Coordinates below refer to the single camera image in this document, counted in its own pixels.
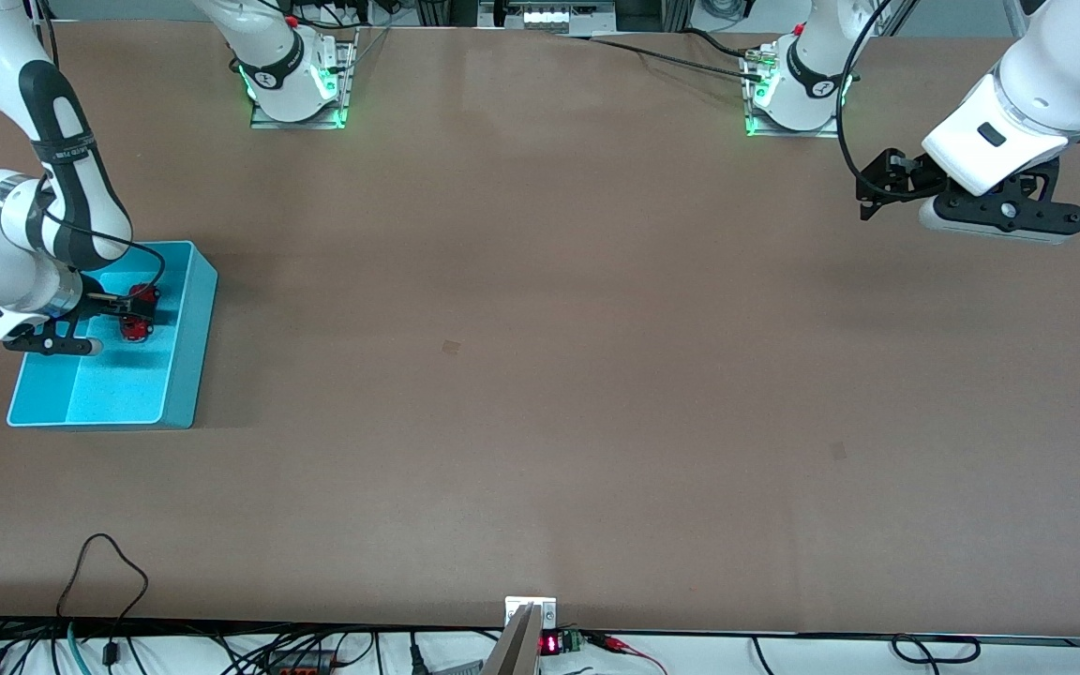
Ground red beetle toy car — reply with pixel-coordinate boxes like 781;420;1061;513
120;283;160;344

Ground blue plastic box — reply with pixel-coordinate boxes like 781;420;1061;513
6;240;219;430

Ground black equipment with lit panel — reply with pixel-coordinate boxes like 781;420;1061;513
478;0;618;31

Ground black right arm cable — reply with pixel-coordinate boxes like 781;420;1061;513
34;173;169;301

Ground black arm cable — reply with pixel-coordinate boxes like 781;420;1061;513
34;173;169;301
835;0;922;185

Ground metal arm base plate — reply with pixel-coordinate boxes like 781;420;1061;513
249;26;359;130
742;45;847;140

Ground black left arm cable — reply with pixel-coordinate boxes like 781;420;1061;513
835;0;922;185

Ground black cable across table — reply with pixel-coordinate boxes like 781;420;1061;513
554;26;768;82

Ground thin black looped cable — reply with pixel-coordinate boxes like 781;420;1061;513
54;532;150;668

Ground teal cable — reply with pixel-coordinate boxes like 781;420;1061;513
66;621;93;675

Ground black coiled cable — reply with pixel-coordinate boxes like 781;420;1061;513
891;634;983;665

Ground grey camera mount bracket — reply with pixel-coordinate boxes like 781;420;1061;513
504;596;558;675

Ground red clip lead wires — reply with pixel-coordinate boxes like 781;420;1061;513
585;632;668;675

